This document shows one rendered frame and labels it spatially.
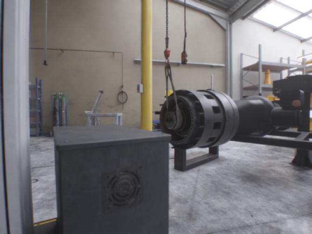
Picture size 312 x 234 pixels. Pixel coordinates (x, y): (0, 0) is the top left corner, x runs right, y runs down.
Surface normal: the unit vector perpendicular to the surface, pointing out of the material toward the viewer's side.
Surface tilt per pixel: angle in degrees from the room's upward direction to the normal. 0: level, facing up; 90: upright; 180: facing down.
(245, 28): 90
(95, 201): 90
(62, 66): 90
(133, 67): 90
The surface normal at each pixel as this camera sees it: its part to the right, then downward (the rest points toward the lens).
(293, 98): -0.79, 0.02
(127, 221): 0.53, 0.03
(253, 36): 0.20, 0.03
